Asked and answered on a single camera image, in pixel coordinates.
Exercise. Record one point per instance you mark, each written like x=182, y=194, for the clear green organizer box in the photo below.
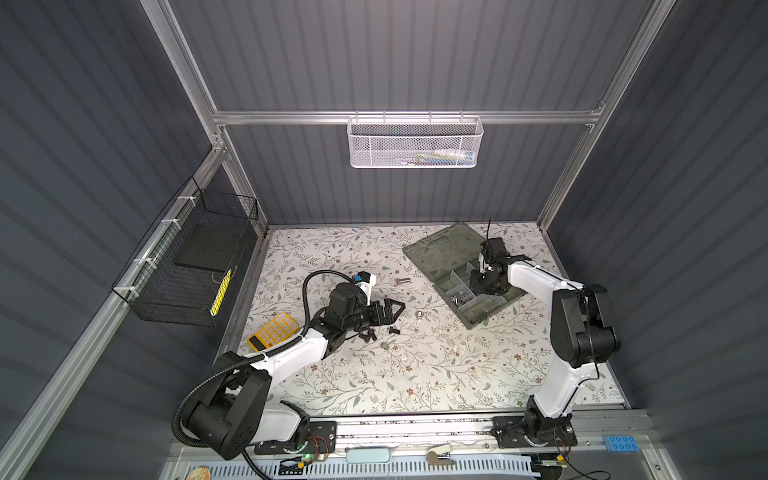
x=447, y=258

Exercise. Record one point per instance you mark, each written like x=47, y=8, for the yellow marker in basket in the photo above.
x=220, y=294

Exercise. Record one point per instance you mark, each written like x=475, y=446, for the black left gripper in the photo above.
x=387, y=317

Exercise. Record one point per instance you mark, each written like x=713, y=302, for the black bolts cluster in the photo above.
x=368, y=335

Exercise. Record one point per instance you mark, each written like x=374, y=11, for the yellow calculator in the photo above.
x=277, y=330

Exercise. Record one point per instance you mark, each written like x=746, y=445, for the blue lego-like block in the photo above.
x=620, y=443

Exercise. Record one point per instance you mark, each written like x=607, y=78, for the black wire wall basket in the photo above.
x=175, y=279

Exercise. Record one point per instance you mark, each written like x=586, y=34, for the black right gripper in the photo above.
x=476, y=286

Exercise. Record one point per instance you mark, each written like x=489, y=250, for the white wire mesh basket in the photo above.
x=416, y=142

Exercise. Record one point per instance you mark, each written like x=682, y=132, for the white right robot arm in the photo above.
x=582, y=333

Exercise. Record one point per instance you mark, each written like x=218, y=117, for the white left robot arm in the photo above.
x=233, y=407

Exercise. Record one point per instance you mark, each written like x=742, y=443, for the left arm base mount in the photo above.
x=314, y=437

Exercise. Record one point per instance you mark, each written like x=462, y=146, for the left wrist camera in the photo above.
x=365, y=281

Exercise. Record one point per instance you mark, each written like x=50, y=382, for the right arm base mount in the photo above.
x=533, y=429

